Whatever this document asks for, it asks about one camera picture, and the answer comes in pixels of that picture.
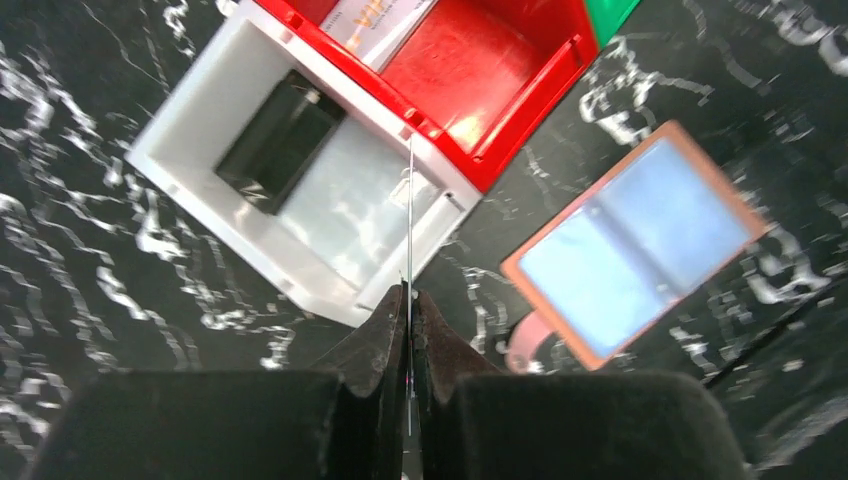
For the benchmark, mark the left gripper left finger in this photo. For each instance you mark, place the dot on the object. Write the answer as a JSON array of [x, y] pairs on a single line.
[[340, 418]]

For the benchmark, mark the red plastic bin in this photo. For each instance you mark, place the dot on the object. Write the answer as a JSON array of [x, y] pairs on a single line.
[[476, 78]]

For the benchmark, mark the black card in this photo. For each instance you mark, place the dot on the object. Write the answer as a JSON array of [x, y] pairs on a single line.
[[280, 142]]

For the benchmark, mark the white plastic bin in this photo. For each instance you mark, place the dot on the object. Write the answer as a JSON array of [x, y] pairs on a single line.
[[339, 241]]

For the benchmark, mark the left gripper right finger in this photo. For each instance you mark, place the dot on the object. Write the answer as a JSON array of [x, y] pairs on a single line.
[[478, 422]]

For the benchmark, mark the white silver card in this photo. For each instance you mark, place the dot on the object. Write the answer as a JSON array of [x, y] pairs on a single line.
[[374, 31]]

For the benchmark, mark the green plastic bin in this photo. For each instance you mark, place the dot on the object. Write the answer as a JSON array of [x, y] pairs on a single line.
[[607, 17]]

